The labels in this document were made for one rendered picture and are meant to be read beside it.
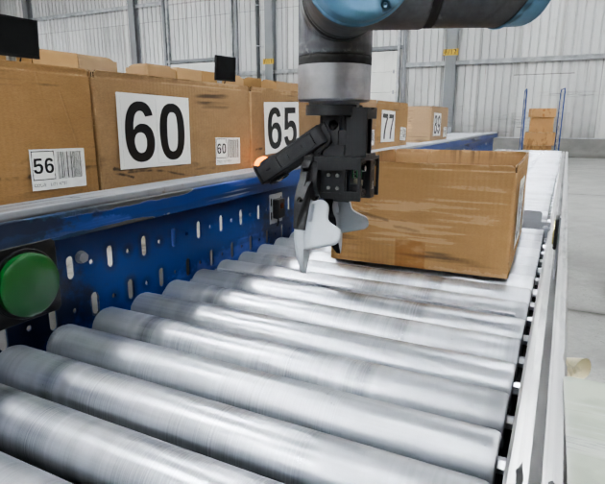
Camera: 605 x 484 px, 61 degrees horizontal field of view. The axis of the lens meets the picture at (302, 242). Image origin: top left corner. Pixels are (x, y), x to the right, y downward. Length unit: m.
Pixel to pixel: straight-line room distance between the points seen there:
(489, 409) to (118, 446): 0.30
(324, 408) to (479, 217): 0.45
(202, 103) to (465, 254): 0.51
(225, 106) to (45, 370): 0.60
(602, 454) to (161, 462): 0.31
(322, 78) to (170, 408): 0.39
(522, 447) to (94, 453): 0.32
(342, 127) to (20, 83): 0.38
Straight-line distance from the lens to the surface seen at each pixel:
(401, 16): 0.54
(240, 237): 1.00
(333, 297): 0.72
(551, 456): 0.45
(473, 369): 0.55
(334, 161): 0.63
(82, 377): 0.54
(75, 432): 0.46
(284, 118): 1.19
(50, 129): 0.72
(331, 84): 0.62
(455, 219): 0.82
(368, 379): 0.51
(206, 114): 0.95
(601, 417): 0.50
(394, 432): 0.44
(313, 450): 0.41
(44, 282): 0.63
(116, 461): 0.43
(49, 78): 0.73
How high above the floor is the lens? 0.98
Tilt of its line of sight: 13 degrees down
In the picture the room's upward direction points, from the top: straight up
